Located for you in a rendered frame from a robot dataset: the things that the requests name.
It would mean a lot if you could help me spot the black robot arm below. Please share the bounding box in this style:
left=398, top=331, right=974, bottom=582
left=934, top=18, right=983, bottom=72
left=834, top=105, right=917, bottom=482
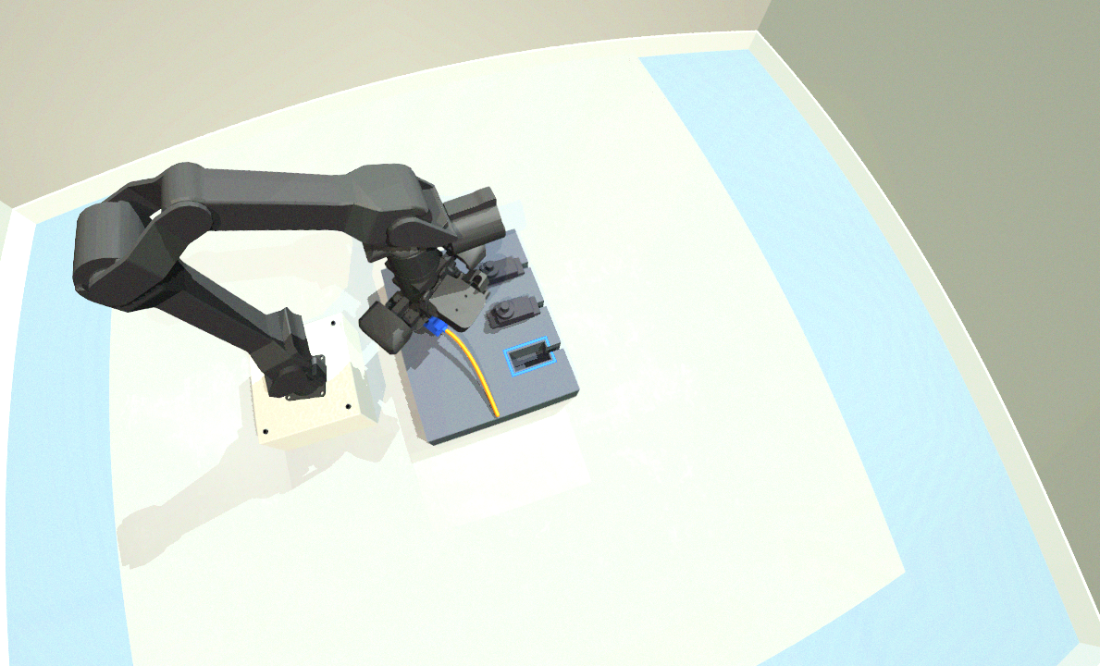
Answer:
left=72, top=162, right=506, bottom=401

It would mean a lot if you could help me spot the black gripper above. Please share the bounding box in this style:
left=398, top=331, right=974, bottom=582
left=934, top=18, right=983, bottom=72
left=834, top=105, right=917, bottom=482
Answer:
left=358, top=244, right=486, bottom=354

